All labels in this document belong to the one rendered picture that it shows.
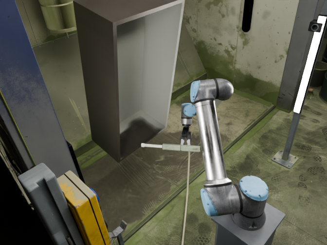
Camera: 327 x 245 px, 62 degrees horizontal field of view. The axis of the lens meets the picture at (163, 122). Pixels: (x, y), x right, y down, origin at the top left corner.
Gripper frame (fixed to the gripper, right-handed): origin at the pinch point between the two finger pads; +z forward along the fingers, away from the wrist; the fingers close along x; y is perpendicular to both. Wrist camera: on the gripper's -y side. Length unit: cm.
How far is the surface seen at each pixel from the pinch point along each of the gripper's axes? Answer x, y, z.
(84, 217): 5, -164, -7
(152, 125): 35.7, 30.7, -15.6
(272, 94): -92, 145, -54
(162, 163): 29, 51, 24
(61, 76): 137, 42, -63
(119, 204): 57, 6, 54
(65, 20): 114, 10, -110
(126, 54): 47, -14, -74
